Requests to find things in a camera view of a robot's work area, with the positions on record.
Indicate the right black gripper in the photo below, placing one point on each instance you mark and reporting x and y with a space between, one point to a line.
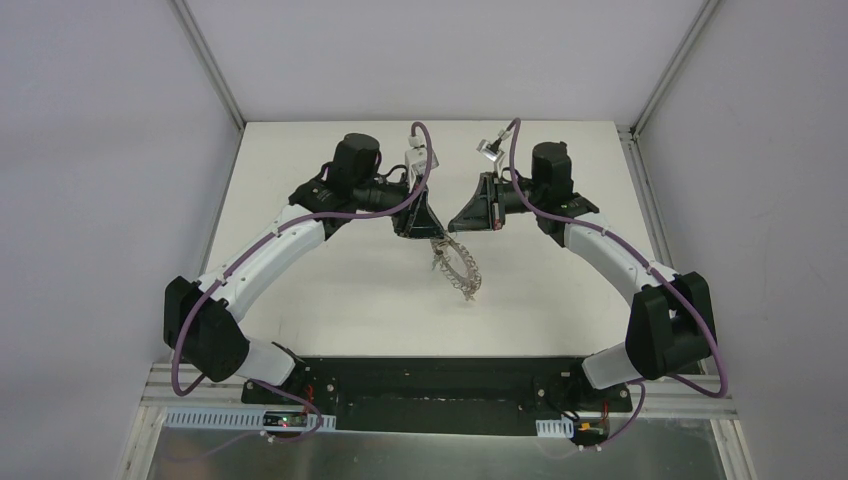
494 203

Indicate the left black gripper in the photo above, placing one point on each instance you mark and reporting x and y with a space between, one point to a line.
411 203

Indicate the metal disc with keyrings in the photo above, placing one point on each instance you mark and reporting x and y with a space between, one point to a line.
455 262

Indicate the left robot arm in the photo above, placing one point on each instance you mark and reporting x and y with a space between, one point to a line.
201 317

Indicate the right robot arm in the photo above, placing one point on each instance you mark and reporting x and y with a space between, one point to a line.
671 323

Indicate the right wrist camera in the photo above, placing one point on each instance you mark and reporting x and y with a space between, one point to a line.
493 151

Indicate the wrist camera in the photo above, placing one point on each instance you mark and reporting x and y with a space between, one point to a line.
493 151
415 163

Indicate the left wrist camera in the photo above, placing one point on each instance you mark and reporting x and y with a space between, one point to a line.
415 163

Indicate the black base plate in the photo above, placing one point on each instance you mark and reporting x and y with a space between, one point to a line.
444 395

